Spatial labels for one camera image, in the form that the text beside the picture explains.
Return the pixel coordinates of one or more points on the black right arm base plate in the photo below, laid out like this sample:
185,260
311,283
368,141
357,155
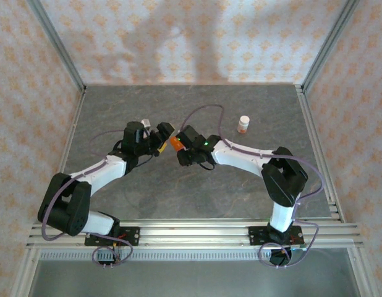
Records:
256,236

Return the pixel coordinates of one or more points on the aluminium cross rail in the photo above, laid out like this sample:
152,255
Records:
194,232

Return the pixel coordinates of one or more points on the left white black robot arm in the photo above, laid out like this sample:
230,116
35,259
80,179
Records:
101,173

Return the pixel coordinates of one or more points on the aluminium table side rail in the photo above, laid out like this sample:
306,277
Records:
310,123
72,130

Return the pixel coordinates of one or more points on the white pill bottle orange label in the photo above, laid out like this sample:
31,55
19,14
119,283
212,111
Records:
243,127

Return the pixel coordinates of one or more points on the orange and pink pill organizer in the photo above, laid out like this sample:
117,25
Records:
175,144

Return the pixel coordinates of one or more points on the grey metal sheet shelf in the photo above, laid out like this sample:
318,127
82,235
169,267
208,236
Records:
194,278

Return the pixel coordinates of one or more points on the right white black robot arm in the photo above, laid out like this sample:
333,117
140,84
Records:
240,154

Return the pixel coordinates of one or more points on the aluminium frame leg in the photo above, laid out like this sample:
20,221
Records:
25,272
361,272

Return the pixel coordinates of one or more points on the aluminium frame corner post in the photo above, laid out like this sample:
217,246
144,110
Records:
329,46
59,46

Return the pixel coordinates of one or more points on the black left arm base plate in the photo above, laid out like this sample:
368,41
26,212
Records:
132,236

